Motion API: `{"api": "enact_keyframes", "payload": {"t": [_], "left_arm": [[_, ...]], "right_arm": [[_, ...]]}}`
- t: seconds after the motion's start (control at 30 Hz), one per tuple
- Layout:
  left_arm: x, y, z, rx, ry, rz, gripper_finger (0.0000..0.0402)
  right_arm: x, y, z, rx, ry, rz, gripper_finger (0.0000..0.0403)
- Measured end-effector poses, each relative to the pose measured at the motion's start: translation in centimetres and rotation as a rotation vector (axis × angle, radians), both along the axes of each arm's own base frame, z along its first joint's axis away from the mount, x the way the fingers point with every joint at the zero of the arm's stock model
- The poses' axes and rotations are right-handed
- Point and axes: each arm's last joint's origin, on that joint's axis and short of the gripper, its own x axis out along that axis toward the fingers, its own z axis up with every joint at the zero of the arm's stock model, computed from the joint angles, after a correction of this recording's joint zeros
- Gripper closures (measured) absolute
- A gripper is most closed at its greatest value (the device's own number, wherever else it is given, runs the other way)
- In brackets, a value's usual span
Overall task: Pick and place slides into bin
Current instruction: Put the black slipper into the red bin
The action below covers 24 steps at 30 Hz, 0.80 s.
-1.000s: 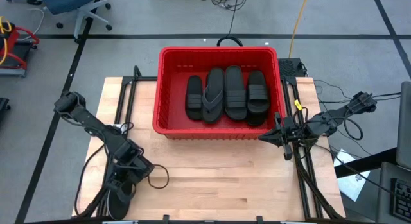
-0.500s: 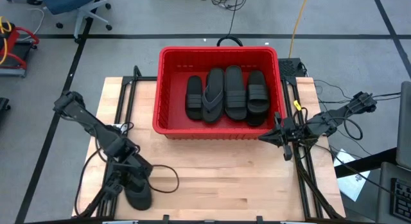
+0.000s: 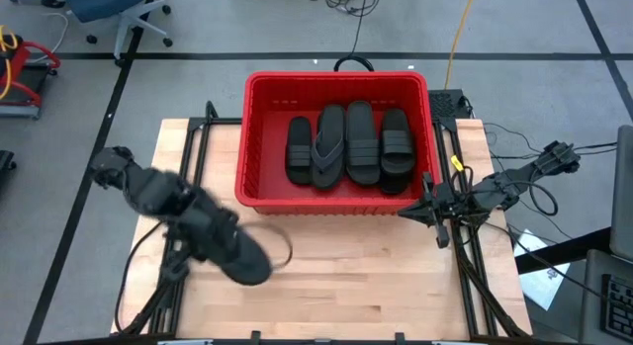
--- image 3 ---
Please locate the black keyboard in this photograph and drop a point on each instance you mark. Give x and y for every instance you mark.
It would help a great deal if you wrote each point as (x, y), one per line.
(618, 310)

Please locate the red cart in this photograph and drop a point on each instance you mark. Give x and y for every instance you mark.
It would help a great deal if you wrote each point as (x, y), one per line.
(20, 63)

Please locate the blue office chair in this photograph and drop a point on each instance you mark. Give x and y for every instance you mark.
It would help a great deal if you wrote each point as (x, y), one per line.
(99, 1)

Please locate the black power box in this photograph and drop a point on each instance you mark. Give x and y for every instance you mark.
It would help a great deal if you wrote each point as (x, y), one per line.
(445, 105)

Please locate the red plastic bin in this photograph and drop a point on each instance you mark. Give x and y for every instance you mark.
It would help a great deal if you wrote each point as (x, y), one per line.
(267, 152)

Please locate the grey desk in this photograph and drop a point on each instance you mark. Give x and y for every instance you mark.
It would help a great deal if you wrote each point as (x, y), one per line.
(593, 305)

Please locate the black flip-flop with white edge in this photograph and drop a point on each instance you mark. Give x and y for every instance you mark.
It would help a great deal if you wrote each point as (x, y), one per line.
(249, 266)

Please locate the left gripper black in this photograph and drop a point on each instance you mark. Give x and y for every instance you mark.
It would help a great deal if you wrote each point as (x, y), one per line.
(212, 231)

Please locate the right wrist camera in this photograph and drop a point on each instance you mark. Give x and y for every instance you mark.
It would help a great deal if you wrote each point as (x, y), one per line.
(442, 236)

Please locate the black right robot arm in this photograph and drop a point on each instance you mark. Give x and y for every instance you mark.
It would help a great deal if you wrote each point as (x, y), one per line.
(499, 189)

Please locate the white paper sheet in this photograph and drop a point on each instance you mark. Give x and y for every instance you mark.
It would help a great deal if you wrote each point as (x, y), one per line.
(544, 285)

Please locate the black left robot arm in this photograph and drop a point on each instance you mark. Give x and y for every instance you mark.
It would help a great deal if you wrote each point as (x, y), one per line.
(153, 192)

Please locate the black table clamp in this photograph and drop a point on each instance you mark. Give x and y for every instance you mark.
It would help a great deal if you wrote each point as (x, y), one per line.
(400, 338)
(255, 337)

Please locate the black slide sandal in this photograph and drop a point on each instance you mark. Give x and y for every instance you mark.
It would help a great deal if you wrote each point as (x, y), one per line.
(298, 157)
(397, 147)
(362, 152)
(393, 188)

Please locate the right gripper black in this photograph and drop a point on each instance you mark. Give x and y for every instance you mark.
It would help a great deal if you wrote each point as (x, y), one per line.
(445, 201)

